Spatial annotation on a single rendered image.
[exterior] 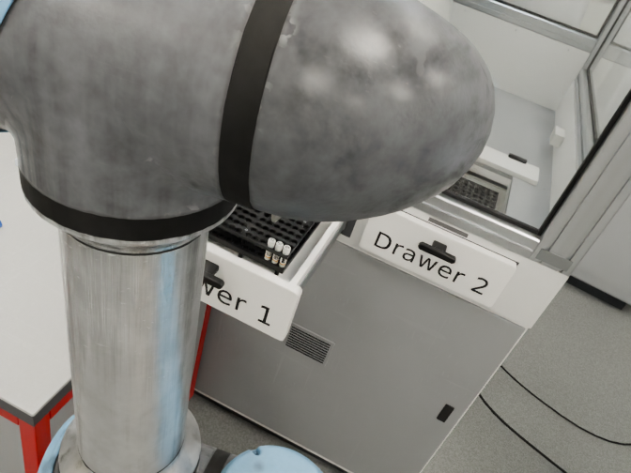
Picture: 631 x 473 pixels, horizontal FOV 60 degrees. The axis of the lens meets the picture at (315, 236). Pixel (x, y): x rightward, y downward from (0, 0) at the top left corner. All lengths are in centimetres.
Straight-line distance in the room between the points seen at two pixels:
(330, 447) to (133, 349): 131
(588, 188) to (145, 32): 88
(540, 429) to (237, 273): 158
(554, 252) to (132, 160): 91
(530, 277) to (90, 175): 95
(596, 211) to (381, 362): 59
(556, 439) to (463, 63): 203
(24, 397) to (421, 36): 76
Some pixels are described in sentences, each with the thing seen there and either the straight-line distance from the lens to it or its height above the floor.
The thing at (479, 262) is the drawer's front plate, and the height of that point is 91.
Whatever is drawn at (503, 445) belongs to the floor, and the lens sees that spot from 208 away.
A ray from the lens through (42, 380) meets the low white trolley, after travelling 90.
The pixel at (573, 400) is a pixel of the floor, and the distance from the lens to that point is 241.
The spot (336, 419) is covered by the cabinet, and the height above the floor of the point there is 26.
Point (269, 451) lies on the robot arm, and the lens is 54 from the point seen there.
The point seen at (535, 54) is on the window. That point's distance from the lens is 96.
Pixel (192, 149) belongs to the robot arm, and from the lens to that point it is 23.
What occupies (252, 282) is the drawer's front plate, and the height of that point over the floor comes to 91.
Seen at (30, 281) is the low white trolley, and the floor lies 76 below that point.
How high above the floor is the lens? 148
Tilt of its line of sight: 37 degrees down
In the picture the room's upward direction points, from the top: 19 degrees clockwise
